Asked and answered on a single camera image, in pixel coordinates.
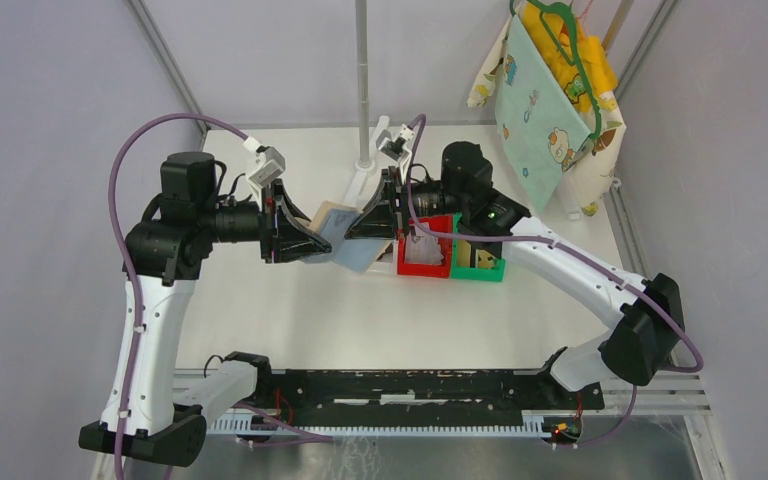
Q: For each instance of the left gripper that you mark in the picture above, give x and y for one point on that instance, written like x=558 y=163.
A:
x=290 y=241

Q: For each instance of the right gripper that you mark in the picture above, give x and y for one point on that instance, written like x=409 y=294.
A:
x=380 y=219

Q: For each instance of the beige card holder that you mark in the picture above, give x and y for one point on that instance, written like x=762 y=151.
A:
x=331 y=222

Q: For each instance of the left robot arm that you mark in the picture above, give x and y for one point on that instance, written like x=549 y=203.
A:
x=144 y=418

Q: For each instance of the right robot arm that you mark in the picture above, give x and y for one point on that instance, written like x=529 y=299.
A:
x=642 y=316

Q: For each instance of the white cards in red bin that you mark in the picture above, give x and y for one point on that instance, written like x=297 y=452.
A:
x=420 y=248

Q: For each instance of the white stand base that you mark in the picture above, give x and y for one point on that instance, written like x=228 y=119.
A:
x=366 y=165

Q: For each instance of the red plastic bin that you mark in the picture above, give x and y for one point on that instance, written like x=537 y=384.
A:
x=438 y=224

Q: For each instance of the clear plastic bin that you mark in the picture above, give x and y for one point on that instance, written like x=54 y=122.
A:
x=386 y=260

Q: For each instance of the brown item in green bin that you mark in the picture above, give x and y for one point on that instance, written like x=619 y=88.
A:
x=469 y=257

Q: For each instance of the green plastic bin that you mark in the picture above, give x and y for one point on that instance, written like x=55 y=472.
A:
x=495 y=275

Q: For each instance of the mint cartoon cloth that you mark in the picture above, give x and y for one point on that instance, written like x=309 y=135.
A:
x=543 y=135

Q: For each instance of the grey stand pole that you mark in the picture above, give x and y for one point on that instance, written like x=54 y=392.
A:
x=361 y=29

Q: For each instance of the cream patterned cloth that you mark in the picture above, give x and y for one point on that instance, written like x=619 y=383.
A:
x=580 y=65

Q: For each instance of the green clothes hanger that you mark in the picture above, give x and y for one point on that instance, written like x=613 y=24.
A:
x=573 y=60

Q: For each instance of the yellow cloth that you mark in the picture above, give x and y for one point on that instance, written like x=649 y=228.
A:
x=579 y=60

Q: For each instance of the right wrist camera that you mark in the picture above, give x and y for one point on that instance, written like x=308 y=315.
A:
x=398 y=147

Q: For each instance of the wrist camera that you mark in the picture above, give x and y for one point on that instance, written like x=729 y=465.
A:
x=267 y=165
x=398 y=147

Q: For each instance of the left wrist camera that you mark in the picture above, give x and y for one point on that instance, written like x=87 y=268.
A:
x=267 y=165

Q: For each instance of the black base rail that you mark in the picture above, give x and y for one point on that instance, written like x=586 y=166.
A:
x=417 y=398

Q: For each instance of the white cable duct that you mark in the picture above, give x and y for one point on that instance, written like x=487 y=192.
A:
x=243 y=423

